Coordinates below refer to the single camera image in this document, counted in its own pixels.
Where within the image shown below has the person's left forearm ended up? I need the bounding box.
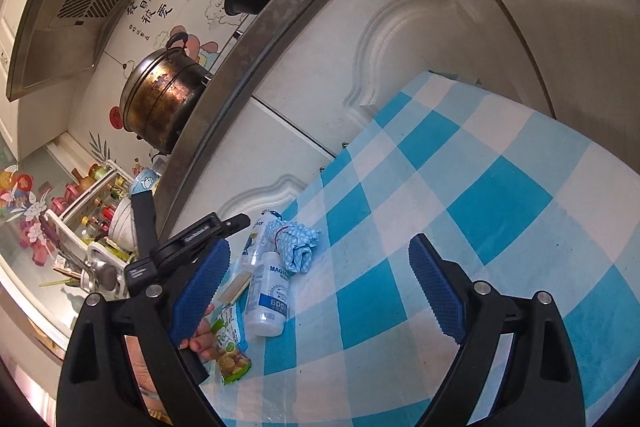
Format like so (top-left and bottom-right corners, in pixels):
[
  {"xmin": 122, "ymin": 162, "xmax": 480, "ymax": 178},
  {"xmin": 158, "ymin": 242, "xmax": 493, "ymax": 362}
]
[{"xmin": 124, "ymin": 336, "xmax": 166, "ymax": 415}]

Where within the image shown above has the steel range hood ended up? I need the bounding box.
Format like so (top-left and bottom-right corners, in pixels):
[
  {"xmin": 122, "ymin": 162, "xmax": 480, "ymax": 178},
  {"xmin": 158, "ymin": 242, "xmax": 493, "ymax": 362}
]
[{"xmin": 5, "ymin": 0, "xmax": 173, "ymax": 102}]

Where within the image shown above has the green snack packet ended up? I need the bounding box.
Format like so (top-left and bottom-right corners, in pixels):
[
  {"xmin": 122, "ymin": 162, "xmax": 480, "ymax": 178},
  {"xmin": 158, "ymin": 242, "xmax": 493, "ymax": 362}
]
[{"xmin": 210, "ymin": 307, "xmax": 252, "ymax": 384}]

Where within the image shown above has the large white plastic bottle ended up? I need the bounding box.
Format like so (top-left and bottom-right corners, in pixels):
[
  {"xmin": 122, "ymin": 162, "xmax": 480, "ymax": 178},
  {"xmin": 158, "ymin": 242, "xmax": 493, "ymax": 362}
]
[{"xmin": 245, "ymin": 251, "xmax": 292, "ymax": 338}]

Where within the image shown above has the white spice rack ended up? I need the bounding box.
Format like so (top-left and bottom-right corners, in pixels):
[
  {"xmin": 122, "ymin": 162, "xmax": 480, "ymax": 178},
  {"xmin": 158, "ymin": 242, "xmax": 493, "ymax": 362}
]
[{"xmin": 40, "ymin": 159, "xmax": 146, "ymax": 303}]

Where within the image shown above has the blue checked tablecloth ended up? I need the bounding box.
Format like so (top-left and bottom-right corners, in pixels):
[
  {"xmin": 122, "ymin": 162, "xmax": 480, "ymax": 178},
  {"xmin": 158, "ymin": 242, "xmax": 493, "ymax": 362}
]
[{"xmin": 200, "ymin": 69, "xmax": 640, "ymax": 427}]

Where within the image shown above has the blue checked cloth bundle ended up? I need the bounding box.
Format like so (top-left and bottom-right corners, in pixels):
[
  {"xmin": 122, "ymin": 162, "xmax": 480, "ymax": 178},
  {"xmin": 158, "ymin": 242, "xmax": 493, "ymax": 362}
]
[{"xmin": 277, "ymin": 219, "xmax": 322, "ymax": 275}]

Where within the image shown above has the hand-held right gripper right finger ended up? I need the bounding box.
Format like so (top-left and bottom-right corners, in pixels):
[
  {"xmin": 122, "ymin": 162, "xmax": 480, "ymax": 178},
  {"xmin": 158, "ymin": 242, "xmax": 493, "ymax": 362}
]
[{"xmin": 407, "ymin": 233, "xmax": 586, "ymax": 427}]

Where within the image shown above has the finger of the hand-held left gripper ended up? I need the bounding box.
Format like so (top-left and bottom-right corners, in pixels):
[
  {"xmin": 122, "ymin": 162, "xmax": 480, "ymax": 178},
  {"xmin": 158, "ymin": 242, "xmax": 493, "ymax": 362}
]
[
  {"xmin": 131, "ymin": 191, "xmax": 162, "ymax": 259},
  {"xmin": 220, "ymin": 213, "xmax": 252, "ymax": 237}
]

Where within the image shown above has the cartoon wall sticker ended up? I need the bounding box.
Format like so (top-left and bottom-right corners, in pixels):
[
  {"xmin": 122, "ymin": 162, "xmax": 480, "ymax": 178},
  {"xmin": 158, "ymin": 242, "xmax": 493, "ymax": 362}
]
[{"xmin": 107, "ymin": 0, "xmax": 301, "ymax": 158}]

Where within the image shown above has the large metal cooking pot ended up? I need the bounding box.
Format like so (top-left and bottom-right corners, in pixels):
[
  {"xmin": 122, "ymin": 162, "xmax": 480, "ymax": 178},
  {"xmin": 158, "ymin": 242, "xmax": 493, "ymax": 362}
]
[{"xmin": 119, "ymin": 32, "xmax": 213, "ymax": 155}]

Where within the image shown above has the person's left hand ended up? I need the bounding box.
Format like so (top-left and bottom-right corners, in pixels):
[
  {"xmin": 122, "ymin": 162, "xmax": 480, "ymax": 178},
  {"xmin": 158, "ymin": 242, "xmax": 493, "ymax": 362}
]
[{"xmin": 178, "ymin": 321, "xmax": 217, "ymax": 360}]

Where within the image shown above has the steel kitchen countertop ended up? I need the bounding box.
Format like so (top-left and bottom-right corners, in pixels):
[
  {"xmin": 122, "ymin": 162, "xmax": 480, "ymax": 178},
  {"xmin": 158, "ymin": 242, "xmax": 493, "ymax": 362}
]
[{"xmin": 150, "ymin": 0, "xmax": 436, "ymax": 228}]

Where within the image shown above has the blue cartoon mug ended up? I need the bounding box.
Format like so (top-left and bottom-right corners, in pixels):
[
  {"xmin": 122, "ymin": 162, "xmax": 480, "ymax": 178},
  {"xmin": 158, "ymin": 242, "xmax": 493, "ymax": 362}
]
[{"xmin": 129, "ymin": 169, "xmax": 163, "ymax": 200}]

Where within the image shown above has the steel ladle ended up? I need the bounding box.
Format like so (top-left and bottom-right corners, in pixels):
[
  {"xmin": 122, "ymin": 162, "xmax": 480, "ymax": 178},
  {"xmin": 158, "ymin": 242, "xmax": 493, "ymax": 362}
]
[{"xmin": 80, "ymin": 259, "xmax": 126, "ymax": 303}]

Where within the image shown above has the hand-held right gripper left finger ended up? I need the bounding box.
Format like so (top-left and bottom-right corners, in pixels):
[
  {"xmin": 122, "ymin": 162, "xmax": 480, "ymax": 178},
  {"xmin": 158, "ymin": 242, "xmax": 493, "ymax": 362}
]
[{"xmin": 56, "ymin": 239, "xmax": 232, "ymax": 427}]

